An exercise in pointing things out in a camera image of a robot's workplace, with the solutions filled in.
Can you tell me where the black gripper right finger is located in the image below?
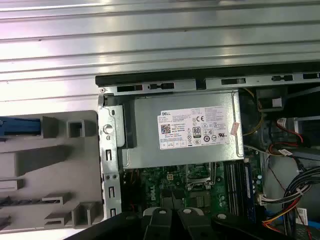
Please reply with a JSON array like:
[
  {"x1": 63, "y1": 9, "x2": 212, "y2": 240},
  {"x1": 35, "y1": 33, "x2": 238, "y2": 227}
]
[{"x1": 175, "y1": 191, "x2": 297, "y2": 240}]

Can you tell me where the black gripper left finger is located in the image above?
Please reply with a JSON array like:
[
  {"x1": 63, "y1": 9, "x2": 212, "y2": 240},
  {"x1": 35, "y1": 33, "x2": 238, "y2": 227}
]
[{"x1": 86, "y1": 191, "x2": 176, "y2": 240}]

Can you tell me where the CPU socket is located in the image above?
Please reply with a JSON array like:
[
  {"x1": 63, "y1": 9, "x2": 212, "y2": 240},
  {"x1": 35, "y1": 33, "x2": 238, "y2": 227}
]
[{"x1": 189, "y1": 191, "x2": 215, "y2": 210}]

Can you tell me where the metal socket cover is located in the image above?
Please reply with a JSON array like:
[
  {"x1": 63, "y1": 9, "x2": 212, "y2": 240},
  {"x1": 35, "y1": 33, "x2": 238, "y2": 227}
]
[{"x1": 186, "y1": 162, "x2": 217, "y2": 191}]

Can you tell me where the green motherboard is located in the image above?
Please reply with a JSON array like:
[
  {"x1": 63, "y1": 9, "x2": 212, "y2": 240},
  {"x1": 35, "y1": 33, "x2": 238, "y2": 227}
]
[{"x1": 122, "y1": 147, "x2": 266, "y2": 221}]

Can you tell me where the black RAM slot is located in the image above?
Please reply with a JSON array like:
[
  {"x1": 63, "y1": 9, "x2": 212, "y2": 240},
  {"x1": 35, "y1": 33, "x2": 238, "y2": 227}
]
[
  {"x1": 224, "y1": 161, "x2": 231, "y2": 217},
  {"x1": 229, "y1": 161, "x2": 237, "y2": 217},
  {"x1": 236, "y1": 161, "x2": 245, "y2": 217}
]

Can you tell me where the black open PC case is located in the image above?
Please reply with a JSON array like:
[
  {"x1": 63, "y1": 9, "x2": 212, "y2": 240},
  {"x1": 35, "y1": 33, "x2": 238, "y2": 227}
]
[{"x1": 94, "y1": 65, "x2": 320, "y2": 240}]

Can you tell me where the grey power supply unit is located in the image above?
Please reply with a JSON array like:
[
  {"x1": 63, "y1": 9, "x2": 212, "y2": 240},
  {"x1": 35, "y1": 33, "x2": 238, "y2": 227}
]
[{"x1": 121, "y1": 90, "x2": 245, "y2": 170}]

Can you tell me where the grey parts rack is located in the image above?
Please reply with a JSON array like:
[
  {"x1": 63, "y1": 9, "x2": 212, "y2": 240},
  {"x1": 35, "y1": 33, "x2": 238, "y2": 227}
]
[{"x1": 0, "y1": 109, "x2": 105, "y2": 230}]

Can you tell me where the orange wire bundle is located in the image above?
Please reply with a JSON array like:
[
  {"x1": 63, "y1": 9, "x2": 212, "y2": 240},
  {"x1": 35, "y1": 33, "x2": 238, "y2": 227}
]
[{"x1": 261, "y1": 203, "x2": 301, "y2": 235}]

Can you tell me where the yellow black wire bundle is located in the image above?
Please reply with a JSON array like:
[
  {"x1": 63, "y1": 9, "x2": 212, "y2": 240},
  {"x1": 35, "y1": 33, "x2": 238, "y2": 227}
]
[{"x1": 239, "y1": 87, "x2": 266, "y2": 137}]

